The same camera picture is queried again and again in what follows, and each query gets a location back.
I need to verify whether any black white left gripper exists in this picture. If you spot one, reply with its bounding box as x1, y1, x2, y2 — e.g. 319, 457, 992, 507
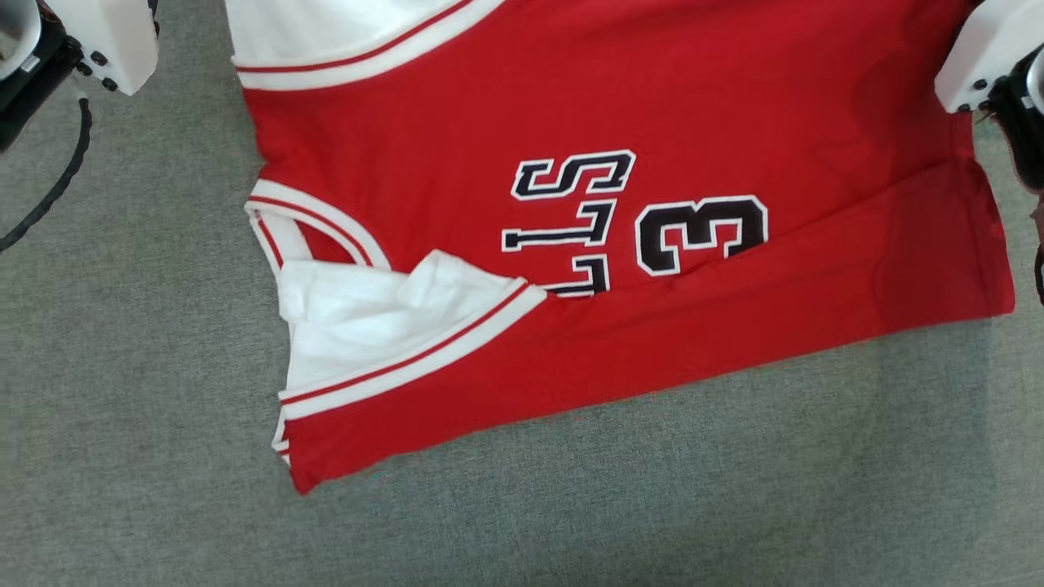
0, 0, 161, 154

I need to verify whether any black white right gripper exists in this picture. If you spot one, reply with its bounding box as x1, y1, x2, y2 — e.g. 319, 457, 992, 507
934, 0, 1044, 193

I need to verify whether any red white printed basketball jersey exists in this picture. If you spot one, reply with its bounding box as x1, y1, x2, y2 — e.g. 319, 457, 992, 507
224, 0, 1017, 496

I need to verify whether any grey fabric upholstered surface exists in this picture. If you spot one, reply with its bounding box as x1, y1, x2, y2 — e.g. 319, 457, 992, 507
0, 0, 1044, 587

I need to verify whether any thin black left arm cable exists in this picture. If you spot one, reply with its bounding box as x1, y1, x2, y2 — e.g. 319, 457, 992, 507
0, 98, 93, 252

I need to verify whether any thin dark right arm cable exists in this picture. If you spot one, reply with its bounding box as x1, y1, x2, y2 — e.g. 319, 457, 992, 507
1032, 196, 1044, 307

